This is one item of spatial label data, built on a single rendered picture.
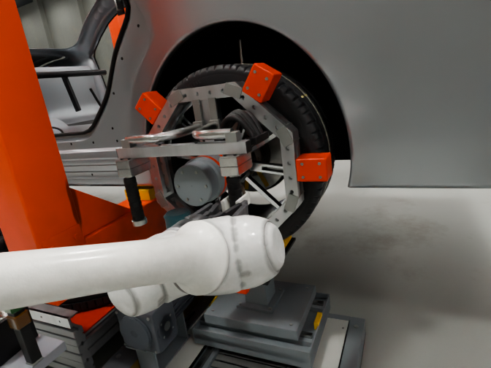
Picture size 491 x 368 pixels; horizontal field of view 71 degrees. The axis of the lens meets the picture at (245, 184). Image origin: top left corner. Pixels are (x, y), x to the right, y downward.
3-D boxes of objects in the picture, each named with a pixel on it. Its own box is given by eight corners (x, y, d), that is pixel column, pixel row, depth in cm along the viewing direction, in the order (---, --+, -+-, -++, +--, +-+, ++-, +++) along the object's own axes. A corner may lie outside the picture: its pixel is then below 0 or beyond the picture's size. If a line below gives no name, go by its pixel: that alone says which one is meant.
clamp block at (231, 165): (253, 166, 92) (250, 147, 90) (239, 177, 84) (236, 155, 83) (236, 166, 94) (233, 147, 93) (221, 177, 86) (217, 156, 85)
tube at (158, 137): (207, 133, 110) (201, 98, 107) (171, 146, 93) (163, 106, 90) (162, 136, 117) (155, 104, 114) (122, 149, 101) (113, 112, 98)
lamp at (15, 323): (33, 321, 95) (28, 309, 94) (18, 331, 91) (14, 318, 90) (23, 319, 96) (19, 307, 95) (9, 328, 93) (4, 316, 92)
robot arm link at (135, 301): (168, 279, 69) (221, 270, 63) (111, 331, 56) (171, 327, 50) (146, 230, 68) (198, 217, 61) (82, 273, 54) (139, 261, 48)
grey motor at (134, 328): (221, 318, 161) (210, 251, 151) (168, 393, 125) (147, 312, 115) (189, 312, 169) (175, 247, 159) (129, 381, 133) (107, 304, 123)
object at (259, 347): (330, 309, 157) (329, 291, 154) (311, 372, 126) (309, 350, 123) (232, 294, 178) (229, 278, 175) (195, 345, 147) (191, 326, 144)
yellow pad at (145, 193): (169, 190, 161) (167, 179, 160) (150, 201, 149) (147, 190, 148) (146, 190, 167) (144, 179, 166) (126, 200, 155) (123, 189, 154)
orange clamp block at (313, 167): (303, 174, 109) (332, 174, 105) (297, 182, 102) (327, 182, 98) (301, 152, 107) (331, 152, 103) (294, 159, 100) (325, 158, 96)
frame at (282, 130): (309, 244, 114) (294, 73, 99) (304, 254, 109) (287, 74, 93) (174, 234, 137) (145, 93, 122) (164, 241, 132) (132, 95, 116)
